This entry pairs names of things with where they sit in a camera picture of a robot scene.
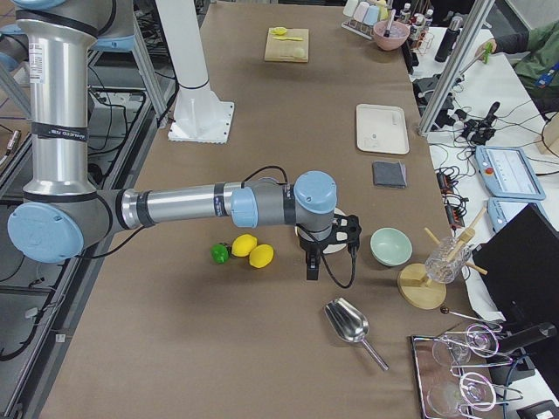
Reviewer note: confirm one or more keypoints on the wooden cup stand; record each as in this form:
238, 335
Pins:
418, 289

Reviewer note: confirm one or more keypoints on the mint green bowl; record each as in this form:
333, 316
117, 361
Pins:
390, 247

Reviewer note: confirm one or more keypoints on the metal wine glass rack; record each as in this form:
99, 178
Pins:
452, 373

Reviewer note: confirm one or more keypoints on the pink bowl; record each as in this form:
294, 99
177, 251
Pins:
399, 33

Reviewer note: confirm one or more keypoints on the wooden cutting board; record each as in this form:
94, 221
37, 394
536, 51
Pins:
281, 51

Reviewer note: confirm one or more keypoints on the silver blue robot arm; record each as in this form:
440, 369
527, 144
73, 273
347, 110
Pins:
63, 213

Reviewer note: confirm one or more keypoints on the black thermos bottle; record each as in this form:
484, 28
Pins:
449, 39

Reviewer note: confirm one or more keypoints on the yellow plastic spoon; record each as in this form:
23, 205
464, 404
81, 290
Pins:
281, 33

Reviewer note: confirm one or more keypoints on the clear glass cup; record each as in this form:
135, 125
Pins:
447, 260

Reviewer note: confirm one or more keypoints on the metal scoop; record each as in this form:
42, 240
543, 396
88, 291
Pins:
352, 326

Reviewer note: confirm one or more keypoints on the yellow lemon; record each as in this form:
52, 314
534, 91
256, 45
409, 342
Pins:
243, 245
261, 256

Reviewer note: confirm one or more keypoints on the black monitor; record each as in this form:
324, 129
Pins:
522, 268

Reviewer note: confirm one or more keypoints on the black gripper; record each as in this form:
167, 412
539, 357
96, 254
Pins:
311, 250

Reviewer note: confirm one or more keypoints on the person in green jacket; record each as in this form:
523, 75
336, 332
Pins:
538, 70

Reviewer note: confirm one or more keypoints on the white pillar base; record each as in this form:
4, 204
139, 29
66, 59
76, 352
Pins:
199, 115

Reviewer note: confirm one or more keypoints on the cream rabbit tray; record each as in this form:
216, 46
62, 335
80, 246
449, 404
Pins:
381, 129

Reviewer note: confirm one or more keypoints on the grey folded cloth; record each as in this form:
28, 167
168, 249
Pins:
390, 174

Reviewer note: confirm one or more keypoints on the blue teach pendant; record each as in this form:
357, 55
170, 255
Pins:
507, 173

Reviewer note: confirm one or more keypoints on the pastel cup rack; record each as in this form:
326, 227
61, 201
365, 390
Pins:
361, 16

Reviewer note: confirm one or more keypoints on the round white plate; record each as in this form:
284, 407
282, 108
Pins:
333, 248

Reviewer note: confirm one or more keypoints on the aluminium frame post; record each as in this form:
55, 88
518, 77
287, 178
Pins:
471, 28

